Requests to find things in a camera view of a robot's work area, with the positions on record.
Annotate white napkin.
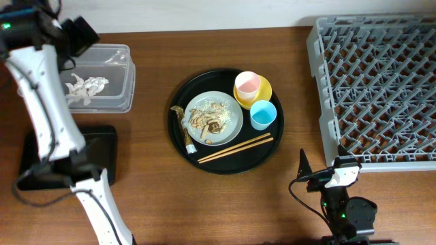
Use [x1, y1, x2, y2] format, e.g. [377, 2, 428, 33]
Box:
[65, 73, 109, 106]

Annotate blue plastic cup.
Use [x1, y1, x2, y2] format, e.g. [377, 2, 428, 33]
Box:
[249, 100, 277, 131]

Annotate grey plate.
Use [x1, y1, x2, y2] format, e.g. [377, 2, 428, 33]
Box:
[185, 91, 243, 146]

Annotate peanut shells and rice scraps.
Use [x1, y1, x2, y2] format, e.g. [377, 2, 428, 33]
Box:
[188, 101, 230, 145]

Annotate gold chopstick wrapper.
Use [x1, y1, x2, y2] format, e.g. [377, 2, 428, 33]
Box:
[170, 105, 197, 154]

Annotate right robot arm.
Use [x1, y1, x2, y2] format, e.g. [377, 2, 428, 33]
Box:
[292, 146, 377, 245]

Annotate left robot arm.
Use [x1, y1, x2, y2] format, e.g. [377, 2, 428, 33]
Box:
[1, 1, 136, 244]

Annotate grey dishwasher rack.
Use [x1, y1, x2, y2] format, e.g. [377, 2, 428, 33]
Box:
[307, 14, 435, 172]

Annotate lower wooden chopstick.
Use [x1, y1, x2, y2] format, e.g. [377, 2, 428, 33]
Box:
[198, 137, 274, 165]

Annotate wooden chopstick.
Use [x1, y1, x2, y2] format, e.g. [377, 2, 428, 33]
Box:
[198, 133, 271, 161]
[198, 137, 274, 165]

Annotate upper wooden chopstick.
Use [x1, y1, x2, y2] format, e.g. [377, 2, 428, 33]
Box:
[198, 133, 271, 161]

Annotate clear plastic bin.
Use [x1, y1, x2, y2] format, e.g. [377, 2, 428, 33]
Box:
[60, 44, 136, 114]

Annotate yellow bowl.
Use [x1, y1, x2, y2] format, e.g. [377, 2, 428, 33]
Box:
[233, 75, 273, 110]

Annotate pink plastic cup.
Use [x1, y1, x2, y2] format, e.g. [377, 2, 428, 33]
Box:
[234, 71, 261, 101]

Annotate black rectangular tray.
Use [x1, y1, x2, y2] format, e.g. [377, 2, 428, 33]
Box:
[18, 125, 118, 191]

